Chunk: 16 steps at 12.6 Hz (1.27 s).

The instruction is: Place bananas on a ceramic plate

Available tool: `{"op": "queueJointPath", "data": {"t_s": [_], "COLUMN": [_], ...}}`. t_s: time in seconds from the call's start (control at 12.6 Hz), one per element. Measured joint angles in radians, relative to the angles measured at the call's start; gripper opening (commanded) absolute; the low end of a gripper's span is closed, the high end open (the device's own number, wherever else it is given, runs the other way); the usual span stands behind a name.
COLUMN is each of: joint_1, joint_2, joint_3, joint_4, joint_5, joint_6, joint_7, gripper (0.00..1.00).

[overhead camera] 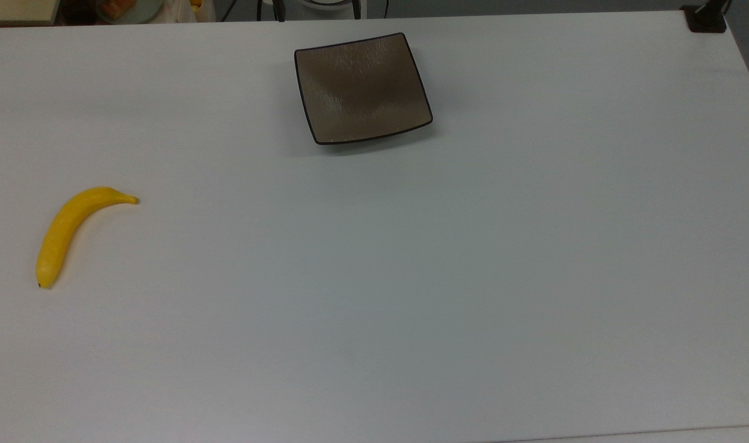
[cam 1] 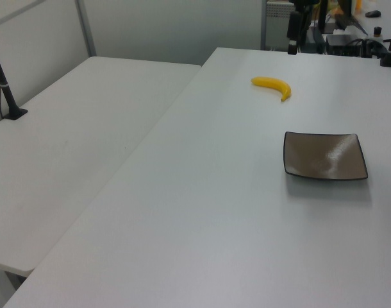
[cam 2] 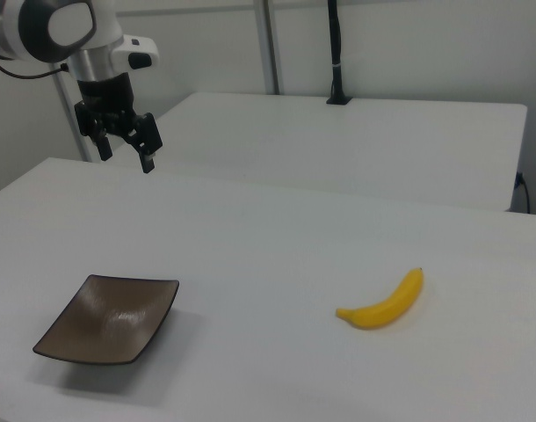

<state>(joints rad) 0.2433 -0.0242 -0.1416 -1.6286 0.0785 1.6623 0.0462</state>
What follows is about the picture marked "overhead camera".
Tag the yellow banana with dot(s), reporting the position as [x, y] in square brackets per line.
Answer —
[61, 231]

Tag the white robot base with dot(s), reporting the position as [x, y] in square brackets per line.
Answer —
[316, 7]

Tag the square brown ceramic plate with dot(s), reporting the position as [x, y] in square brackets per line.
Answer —
[362, 89]

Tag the white plastic bag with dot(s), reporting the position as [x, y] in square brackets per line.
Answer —
[187, 11]

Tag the grey round bowl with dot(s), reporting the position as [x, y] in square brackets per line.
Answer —
[128, 9]

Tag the beige wooden board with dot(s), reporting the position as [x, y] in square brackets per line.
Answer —
[18, 11]

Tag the black clamp mount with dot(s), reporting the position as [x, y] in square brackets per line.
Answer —
[706, 18]

